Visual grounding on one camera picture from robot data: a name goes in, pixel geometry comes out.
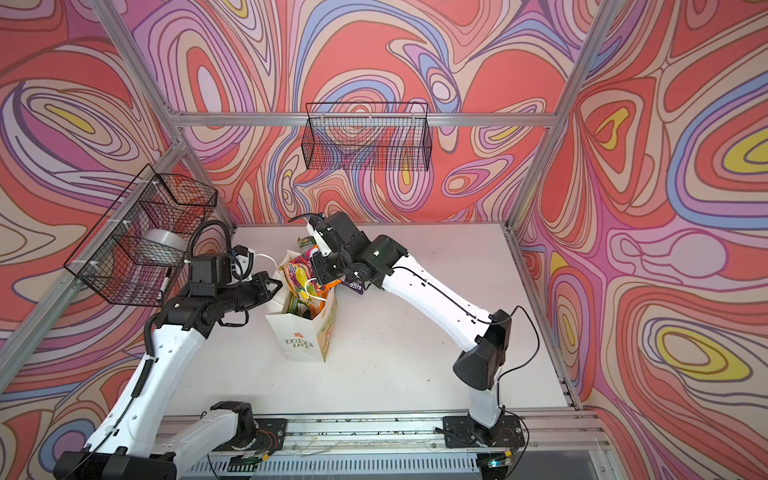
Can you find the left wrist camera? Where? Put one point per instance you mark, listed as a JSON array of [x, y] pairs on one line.
[[244, 259]]

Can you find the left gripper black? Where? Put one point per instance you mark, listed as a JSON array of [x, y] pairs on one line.
[[259, 280]]

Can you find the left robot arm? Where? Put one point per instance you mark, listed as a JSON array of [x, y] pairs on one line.
[[221, 280]]

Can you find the black wire basket wall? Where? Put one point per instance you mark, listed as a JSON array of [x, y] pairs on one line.
[[116, 263], [360, 135]]

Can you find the purple snack bag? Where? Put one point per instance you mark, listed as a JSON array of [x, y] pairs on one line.
[[356, 286]]

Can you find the black wire basket left wall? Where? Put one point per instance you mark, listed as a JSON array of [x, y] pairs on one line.
[[116, 263]]

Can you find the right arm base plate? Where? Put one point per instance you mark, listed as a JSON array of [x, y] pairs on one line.
[[464, 432]]

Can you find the orange Fox's candy bag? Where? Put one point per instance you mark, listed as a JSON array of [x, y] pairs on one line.
[[304, 283]]

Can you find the silver tape roll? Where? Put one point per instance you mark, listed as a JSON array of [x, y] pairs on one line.
[[165, 238]]

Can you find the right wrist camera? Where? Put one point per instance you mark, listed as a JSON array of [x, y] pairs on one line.
[[317, 228]]

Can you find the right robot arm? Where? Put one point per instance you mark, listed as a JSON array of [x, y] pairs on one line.
[[482, 336]]

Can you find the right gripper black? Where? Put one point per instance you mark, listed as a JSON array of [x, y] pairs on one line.
[[319, 263]]

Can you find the white paper bag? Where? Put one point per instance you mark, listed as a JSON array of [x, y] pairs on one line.
[[302, 339]]

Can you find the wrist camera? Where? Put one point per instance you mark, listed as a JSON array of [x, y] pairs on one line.
[[317, 228], [244, 259]]

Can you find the black wire basket back wall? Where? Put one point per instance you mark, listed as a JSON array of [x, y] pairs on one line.
[[360, 135]]

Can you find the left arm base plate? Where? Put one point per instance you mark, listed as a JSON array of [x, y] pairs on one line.
[[267, 436]]

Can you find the green snack bag back left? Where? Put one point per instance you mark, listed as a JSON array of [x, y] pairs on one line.
[[306, 243]]

